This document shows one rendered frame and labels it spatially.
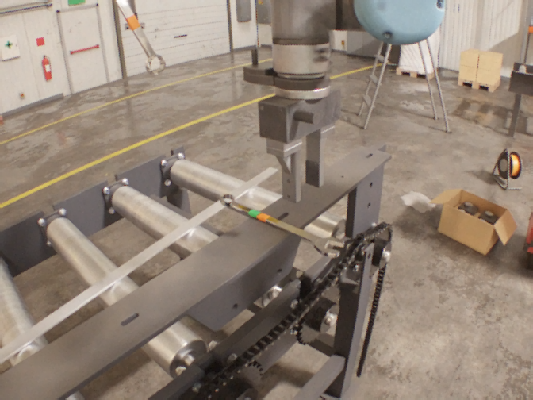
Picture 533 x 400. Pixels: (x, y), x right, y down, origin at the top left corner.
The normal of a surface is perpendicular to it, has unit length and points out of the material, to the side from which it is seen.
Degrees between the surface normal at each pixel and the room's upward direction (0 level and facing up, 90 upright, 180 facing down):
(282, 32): 90
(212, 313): 90
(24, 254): 90
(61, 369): 0
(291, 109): 90
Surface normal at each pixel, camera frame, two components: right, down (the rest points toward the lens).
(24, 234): 0.76, 0.29
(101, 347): -0.05, -0.87
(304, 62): 0.04, 0.51
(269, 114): -0.65, 0.40
